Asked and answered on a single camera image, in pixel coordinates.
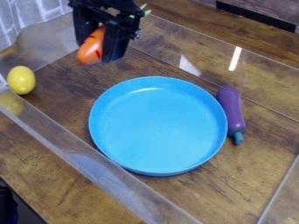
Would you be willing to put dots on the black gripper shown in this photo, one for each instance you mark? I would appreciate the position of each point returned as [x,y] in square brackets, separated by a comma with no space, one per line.
[118,15]

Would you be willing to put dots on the orange toy carrot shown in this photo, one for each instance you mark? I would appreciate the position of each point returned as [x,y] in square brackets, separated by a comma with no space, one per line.
[90,50]

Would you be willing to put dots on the white grey curtain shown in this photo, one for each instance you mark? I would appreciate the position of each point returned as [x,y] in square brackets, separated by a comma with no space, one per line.
[21,13]

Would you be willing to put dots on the yellow toy lemon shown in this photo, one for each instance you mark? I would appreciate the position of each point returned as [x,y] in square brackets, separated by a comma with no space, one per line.
[21,80]

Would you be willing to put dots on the blue round plate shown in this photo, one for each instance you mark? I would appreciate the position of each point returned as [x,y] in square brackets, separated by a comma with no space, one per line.
[157,125]

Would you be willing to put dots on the black bar in background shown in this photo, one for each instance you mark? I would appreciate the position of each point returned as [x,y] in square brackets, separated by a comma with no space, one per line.
[277,23]

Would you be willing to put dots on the purple toy eggplant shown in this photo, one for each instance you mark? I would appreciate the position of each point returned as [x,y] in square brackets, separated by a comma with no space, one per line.
[229,101]

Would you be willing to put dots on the clear acrylic barrier wall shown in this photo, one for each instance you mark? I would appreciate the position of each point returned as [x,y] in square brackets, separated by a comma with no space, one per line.
[247,185]

